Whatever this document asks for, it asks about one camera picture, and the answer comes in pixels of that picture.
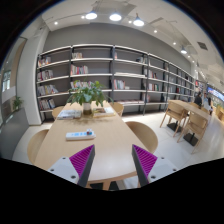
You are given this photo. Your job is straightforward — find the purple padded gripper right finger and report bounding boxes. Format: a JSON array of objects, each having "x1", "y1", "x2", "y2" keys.
[{"x1": 132, "y1": 145, "x2": 178, "y2": 187}]

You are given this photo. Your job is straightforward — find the far left wooden chair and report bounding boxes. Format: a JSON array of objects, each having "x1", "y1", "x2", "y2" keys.
[{"x1": 52, "y1": 106, "x2": 64, "y2": 120}]

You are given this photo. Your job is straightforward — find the near left wooden chair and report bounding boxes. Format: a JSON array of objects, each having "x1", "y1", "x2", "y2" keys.
[{"x1": 27, "y1": 129, "x2": 48, "y2": 163}]

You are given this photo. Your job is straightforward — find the far pendant lamp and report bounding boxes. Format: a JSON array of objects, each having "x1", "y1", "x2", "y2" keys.
[{"x1": 181, "y1": 45, "x2": 187, "y2": 54}]

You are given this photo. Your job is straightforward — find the stacked books on table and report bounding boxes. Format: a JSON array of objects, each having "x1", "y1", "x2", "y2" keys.
[{"x1": 93, "y1": 107, "x2": 115, "y2": 117}]

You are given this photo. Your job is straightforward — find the middle pendant lamp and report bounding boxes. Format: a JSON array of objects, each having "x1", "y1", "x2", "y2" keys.
[{"x1": 109, "y1": 13, "x2": 122, "y2": 21}]

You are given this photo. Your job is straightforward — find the potted green plant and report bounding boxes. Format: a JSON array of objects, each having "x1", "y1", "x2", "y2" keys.
[{"x1": 67, "y1": 80, "x2": 111, "y2": 115}]

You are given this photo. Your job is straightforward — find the wooden chair front right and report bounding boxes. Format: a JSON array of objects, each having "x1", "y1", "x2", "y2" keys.
[{"x1": 178, "y1": 113, "x2": 208, "y2": 148}]

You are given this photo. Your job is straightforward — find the wooden chair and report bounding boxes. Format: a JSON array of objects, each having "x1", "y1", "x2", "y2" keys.
[
  {"x1": 110, "y1": 102, "x2": 124, "y2": 116},
  {"x1": 178, "y1": 113, "x2": 208, "y2": 148},
  {"x1": 164, "y1": 100, "x2": 188, "y2": 135},
  {"x1": 52, "y1": 106, "x2": 64, "y2": 120},
  {"x1": 126, "y1": 121, "x2": 158, "y2": 153},
  {"x1": 27, "y1": 129, "x2": 48, "y2": 163}
]

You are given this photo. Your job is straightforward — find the person in dark clothes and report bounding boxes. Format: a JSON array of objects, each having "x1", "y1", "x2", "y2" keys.
[{"x1": 194, "y1": 92, "x2": 202, "y2": 107}]

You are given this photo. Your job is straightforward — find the near right wooden chair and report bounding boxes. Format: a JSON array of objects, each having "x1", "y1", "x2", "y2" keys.
[{"x1": 126, "y1": 121, "x2": 158, "y2": 153}]

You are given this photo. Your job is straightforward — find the white power strip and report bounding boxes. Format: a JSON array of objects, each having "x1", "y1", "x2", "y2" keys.
[{"x1": 66, "y1": 131, "x2": 96, "y2": 140}]

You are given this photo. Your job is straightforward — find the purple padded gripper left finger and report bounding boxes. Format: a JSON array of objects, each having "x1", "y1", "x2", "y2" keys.
[{"x1": 48, "y1": 145, "x2": 95, "y2": 187}]

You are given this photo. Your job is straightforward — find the pendant lamp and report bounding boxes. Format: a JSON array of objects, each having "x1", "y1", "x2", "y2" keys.
[
  {"x1": 133, "y1": 15, "x2": 144, "y2": 27},
  {"x1": 181, "y1": 45, "x2": 187, "y2": 54},
  {"x1": 85, "y1": 11, "x2": 97, "y2": 20},
  {"x1": 109, "y1": 13, "x2": 122, "y2": 21}
]

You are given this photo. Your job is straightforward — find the left pendant lamp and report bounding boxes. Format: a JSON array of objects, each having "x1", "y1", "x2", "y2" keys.
[{"x1": 85, "y1": 11, "x2": 97, "y2": 20}]

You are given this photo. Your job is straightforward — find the wooden chair back left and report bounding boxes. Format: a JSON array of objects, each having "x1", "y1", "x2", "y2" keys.
[{"x1": 164, "y1": 100, "x2": 188, "y2": 135}]

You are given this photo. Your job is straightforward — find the right pendant lamp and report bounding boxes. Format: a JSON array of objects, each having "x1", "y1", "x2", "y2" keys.
[{"x1": 133, "y1": 15, "x2": 144, "y2": 27}]

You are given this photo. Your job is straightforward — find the white open magazine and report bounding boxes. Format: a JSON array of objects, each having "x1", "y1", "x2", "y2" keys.
[{"x1": 57, "y1": 110, "x2": 82, "y2": 119}]

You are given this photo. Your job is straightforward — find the far right wooden chair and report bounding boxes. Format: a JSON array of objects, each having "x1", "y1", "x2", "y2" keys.
[{"x1": 110, "y1": 102, "x2": 124, "y2": 116}]

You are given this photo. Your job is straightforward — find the large grey bookshelf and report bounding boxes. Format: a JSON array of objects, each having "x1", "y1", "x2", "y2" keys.
[{"x1": 36, "y1": 44, "x2": 195, "y2": 120}]

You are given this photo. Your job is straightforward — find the small plant by wall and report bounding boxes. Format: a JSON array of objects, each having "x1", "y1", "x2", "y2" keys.
[{"x1": 13, "y1": 96, "x2": 23, "y2": 111}]

